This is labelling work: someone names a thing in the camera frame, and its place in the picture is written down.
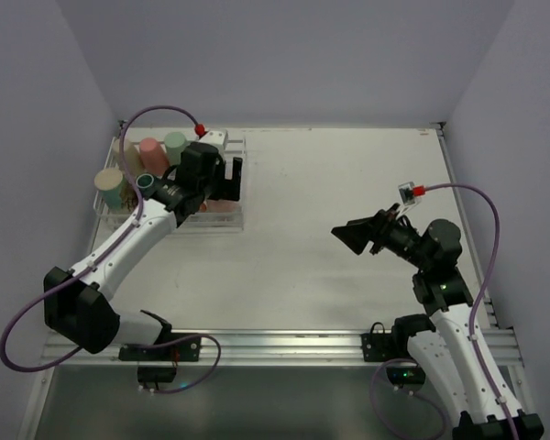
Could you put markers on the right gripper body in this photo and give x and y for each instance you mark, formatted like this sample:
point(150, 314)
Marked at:
point(379, 234)

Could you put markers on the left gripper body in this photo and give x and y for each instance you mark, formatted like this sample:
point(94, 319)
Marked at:
point(218, 179)

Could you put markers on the dark green mug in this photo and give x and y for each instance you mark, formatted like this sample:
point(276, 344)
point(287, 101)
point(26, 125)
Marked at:
point(145, 181)

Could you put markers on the floral beige mug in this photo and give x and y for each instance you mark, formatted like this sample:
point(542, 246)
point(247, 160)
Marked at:
point(117, 194)

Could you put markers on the light pink mug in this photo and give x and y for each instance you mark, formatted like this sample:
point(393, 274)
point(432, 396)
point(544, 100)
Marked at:
point(218, 207)

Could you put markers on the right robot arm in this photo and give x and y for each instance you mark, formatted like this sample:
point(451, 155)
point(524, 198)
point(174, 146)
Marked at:
point(445, 340)

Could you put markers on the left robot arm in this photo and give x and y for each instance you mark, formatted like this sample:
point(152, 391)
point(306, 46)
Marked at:
point(81, 309)

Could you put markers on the green tumbler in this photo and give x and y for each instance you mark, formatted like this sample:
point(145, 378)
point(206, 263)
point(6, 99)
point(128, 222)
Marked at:
point(175, 143)

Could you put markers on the pink tumbler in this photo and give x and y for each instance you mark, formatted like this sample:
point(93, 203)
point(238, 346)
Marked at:
point(153, 156)

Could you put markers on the beige tumbler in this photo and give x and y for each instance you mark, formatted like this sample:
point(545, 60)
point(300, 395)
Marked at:
point(131, 162)

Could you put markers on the right black controller box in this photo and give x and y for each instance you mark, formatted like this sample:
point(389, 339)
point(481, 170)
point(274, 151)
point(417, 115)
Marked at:
point(409, 377)

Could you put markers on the black controller box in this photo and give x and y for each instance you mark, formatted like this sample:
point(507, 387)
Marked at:
point(409, 377)
point(149, 377)

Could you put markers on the left black controller box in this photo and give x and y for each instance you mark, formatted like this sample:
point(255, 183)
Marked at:
point(149, 377)

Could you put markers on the white wire dish rack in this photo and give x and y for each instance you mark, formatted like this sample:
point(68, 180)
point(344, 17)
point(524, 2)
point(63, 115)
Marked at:
point(177, 200)

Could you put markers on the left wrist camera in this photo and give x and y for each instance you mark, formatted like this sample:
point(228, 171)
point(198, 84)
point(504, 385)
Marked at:
point(216, 137)

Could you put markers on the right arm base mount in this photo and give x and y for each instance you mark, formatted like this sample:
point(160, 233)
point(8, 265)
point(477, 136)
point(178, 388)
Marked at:
point(379, 344)

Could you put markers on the aluminium rail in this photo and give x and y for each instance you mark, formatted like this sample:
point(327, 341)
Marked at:
point(254, 348)

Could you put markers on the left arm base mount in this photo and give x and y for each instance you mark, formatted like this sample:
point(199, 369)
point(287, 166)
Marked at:
point(183, 347)

